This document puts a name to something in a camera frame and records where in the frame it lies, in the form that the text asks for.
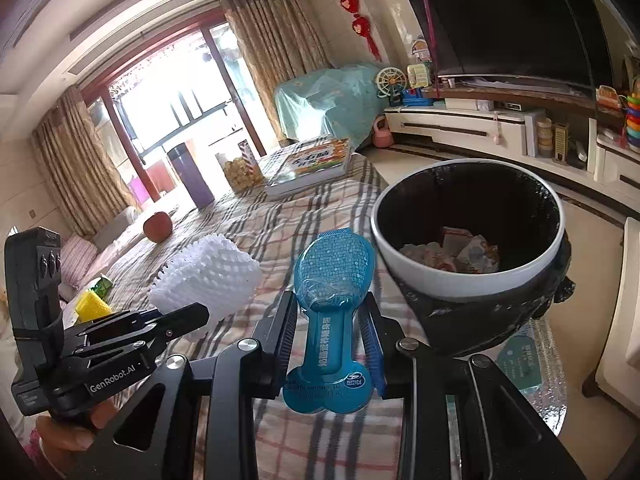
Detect colourful children's book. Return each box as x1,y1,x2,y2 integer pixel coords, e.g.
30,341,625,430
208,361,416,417
260,137,356,197

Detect blue plastic blister pack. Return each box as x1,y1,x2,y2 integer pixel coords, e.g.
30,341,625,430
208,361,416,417
282,228,386,416

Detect green yellow toy house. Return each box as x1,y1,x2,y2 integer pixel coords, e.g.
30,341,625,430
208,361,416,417
406,62,433,91

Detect person's left hand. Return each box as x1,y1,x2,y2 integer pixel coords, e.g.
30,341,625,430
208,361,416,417
35,400,121,468

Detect white plastic bag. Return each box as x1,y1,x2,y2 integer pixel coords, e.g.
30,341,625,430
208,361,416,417
400,242,446,267

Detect red white carton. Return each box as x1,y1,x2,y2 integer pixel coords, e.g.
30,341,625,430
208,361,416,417
441,227,473,258

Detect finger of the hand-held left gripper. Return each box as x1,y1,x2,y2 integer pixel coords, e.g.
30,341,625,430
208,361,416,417
85,303,211,361
75,309,167,345

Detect striped sofa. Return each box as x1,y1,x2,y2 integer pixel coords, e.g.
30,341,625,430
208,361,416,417
60,205,146,301

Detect red hanging ornament string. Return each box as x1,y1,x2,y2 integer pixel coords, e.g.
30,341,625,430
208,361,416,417
320,0,382,58

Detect purple thermos bottle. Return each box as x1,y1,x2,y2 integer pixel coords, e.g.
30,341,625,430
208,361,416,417
166,142,216,209

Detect white round bin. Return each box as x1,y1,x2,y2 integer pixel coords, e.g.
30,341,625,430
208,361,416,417
370,159,576,358

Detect ferris wheel toy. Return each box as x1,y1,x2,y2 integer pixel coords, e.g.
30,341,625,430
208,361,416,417
375,67,408,107

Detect pink thin stick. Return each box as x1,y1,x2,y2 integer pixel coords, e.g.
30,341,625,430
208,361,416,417
419,0,441,78

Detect yellow sponge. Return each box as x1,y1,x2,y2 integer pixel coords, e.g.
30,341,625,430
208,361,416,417
75,290,113,323

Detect teal dust cover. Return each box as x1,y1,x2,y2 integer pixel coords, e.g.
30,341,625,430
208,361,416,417
274,63,388,143

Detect black flat television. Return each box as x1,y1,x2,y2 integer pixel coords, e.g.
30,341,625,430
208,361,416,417
404,0,616,96

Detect rainbow stacking ring toy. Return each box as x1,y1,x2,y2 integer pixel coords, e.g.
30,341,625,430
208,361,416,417
622,92,640,153

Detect white black trash bin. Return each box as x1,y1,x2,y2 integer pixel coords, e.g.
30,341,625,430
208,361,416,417
372,160,576,358

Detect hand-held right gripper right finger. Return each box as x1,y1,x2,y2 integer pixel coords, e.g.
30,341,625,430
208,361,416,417
357,290,588,480

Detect beige patterned curtain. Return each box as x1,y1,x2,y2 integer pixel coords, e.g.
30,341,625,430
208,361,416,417
31,87,136,238
220,0,333,156

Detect marble top white cabinet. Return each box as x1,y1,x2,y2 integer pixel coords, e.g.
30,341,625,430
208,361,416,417
582,217,640,406

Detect red apple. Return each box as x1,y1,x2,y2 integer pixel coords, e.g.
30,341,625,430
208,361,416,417
143,211,173,243

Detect stacked cans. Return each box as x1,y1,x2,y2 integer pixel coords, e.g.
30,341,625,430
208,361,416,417
536,117,553,157

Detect clear jar of snacks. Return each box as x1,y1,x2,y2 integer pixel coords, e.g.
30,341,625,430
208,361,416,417
216,141,265,192

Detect white television cabinet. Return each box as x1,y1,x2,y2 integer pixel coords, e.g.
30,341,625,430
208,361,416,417
384,85,640,221

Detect plaid blanket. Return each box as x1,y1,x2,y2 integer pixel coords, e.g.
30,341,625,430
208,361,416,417
75,152,451,480

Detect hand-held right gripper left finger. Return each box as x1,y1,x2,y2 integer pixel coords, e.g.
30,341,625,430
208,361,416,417
70,290,298,480

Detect glass sliding door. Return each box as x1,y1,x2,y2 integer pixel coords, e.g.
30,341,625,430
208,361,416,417
82,10,266,196

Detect white foam net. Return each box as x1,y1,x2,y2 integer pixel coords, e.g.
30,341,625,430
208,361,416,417
149,234,263,331

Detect pink toy kettle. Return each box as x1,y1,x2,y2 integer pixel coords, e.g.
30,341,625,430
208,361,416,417
371,115,393,148

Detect brown slatted box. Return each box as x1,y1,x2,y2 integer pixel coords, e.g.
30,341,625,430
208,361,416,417
552,122,571,163

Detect blue toy base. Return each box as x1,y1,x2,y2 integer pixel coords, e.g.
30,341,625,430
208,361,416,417
402,87,433,107

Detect teal printed card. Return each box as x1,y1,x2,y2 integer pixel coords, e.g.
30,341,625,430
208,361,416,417
497,335,543,393

